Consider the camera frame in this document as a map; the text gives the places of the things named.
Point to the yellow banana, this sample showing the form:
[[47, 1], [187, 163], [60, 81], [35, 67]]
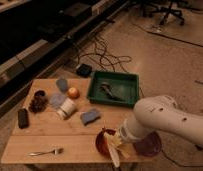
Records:
[[114, 143]]

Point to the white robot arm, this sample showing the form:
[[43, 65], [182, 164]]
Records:
[[160, 113]]

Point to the red bowl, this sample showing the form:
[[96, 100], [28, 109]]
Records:
[[101, 145]]

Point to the metal tool in tray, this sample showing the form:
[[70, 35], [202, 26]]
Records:
[[104, 86]]

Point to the green plastic tray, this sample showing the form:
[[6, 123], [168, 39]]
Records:
[[122, 85]]

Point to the black power adapter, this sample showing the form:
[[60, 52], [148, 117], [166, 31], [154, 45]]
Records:
[[83, 70]]

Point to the orange apple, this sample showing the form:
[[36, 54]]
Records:
[[73, 92]]

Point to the blue sponge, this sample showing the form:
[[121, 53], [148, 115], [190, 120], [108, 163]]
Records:
[[90, 116]]

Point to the white cylindrical cup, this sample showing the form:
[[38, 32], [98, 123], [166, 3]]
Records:
[[66, 109]]

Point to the wooden table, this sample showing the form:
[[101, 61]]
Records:
[[47, 131]]

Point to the dark grapes bunch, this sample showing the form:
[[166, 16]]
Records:
[[38, 102]]

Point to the dark red plate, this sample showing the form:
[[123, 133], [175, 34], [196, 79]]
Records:
[[149, 146]]

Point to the silver fork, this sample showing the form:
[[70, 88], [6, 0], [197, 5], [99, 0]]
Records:
[[55, 151]]

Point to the black rectangular remote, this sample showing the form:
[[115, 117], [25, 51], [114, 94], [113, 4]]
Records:
[[23, 121]]

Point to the black office chair base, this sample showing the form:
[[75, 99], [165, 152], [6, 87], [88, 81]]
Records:
[[166, 10]]

